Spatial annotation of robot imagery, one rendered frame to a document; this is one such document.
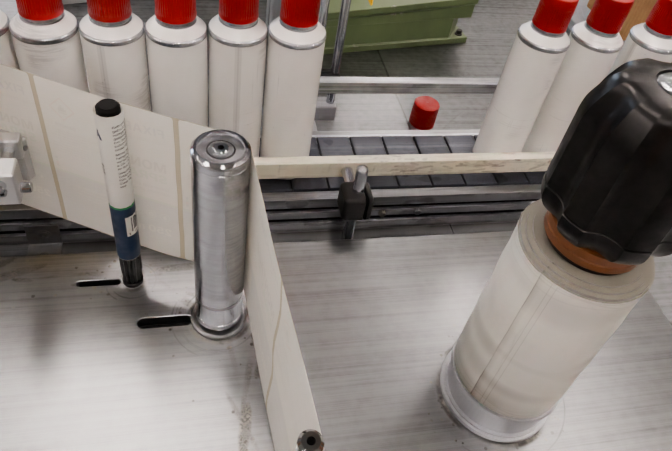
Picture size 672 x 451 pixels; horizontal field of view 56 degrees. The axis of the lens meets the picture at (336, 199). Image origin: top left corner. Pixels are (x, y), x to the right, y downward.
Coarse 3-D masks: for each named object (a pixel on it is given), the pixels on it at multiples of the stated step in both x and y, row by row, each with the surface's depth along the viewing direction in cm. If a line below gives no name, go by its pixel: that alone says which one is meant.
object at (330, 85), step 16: (208, 80) 62; (320, 80) 64; (336, 80) 65; (352, 80) 65; (368, 80) 65; (384, 80) 66; (400, 80) 66; (416, 80) 67; (432, 80) 67; (448, 80) 68; (464, 80) 68; (480, 80) 68; (496, 80) 69
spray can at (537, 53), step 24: (552, 0) 57; (576, 0) 57; (528, 24) 61; (552, 24) 59; (528, 48) 60; (552, 48) 59; (504, 72) 64; (528, 72) 61; (552, 72) 62; (504, 96) 65; (528, 96) 63; (504, 120) 66; (528, 120) 66; (480, 144) 70; (504, 144) 68
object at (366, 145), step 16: (320, 144) 70; (336, 144) 70; (352, 144) 71; (368, 144) 71; (384, 144) 72; (400, 144) 72; (416, 144) 72; (432, 144) 73; (448, 144) 73; (464, 144) 73; (368, 176) 67; (384, 176) 68; (400, 176) 68; (416, 176) 68; (432, 176) 69; (448, 176) 69; (464, 176) 69; (480, 176) 70; (496, 176) 70; (512, 176) 70; (528, 176) 71; (272, 192) 64
